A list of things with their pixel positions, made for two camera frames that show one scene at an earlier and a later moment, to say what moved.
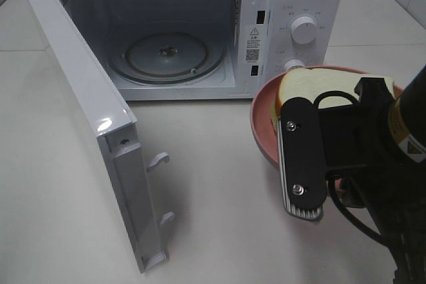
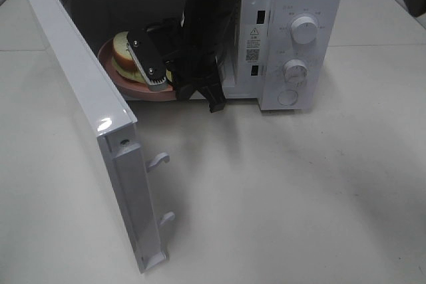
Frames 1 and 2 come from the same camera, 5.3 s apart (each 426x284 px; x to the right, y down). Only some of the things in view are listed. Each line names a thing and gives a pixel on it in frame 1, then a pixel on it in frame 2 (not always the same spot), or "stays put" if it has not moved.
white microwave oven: (206, 32) stays put
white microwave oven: (129, 163) stays put
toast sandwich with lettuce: (311, 83) → (124, 62)
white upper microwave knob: (304, 30) stays put
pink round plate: (336, 185) → (131, 87)
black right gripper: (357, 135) → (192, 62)
